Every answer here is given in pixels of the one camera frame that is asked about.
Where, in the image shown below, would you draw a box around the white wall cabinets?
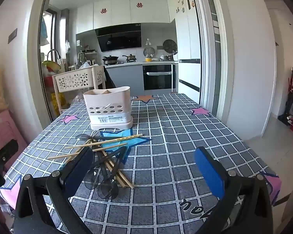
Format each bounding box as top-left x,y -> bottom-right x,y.
76,0 -> 171,35

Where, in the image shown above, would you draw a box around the dark round hanging pan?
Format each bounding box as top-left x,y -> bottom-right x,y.
163,39 -> 178,54

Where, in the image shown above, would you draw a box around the fridge magnets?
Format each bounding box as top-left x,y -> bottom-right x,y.
176,0 -> 196,14

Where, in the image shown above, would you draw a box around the pink chair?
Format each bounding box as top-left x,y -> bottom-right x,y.
0,110 -> 27,173

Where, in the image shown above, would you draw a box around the curved kitchen faucet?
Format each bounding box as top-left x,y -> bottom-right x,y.
47,49 -> 62,66

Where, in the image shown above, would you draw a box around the white sliding door frame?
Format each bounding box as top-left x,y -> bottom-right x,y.
193,0 -> 235,120

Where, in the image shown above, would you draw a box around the yellow packet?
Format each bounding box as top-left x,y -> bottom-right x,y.
51,92 -> 62,114

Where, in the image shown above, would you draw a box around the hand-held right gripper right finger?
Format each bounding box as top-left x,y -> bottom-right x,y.
194,147 -> 274,234

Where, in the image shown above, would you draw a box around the grey wall switch panel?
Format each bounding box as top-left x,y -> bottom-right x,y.
8,28 -> 18,44

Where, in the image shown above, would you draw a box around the grey checked star tablecloth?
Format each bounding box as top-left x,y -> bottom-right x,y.
0,93 -> 282,234

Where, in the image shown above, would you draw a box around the black hanging cloth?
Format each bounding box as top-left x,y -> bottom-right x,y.
103,67 -> 118,89

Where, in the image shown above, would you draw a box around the colourful stacked bowls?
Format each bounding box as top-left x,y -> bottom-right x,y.
42,60 -> 64,74

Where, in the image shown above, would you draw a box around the black built-in oven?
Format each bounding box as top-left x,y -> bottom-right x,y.
142,64 -> 176,91

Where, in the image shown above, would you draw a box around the white refrigerator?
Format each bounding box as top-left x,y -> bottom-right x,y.
167,0 -> 202,100

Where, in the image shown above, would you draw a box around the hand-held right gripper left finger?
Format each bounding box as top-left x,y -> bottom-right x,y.
13,147 -> 95,234

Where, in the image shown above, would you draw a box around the pale pink plastic utensil holder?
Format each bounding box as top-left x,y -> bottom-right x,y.
83,86 -> 134,130

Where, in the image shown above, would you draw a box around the beige plastic storage trolley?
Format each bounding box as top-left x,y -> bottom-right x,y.
52,65 -> 106,115

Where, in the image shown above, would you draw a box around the countertop dish rack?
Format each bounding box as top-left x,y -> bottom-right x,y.
77,50 -> 98,66

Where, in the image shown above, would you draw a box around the black wok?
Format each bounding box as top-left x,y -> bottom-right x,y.
102,56 -> 119,65

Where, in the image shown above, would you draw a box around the clear plastic bag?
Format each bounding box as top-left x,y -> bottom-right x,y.
69,95 -> 85,108

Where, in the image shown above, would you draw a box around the black range hood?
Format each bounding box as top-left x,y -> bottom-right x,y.
95,23 -> 142,52

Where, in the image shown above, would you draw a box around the dark translucent plastic spoon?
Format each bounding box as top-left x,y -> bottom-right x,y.
76,134 -> 120,142
98,147 -> 127,199
84,149 -> 113,190

